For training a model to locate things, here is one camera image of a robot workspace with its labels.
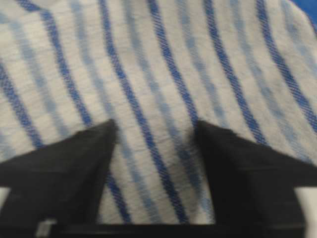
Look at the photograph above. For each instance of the white blue-striped towel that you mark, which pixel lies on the white blue-striped towel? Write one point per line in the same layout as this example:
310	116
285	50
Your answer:
155	67

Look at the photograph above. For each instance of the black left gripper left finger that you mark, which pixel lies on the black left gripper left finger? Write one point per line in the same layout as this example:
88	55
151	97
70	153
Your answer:
58	184

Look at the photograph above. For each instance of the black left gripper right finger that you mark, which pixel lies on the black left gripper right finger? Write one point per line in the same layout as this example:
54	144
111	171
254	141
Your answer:
257	192

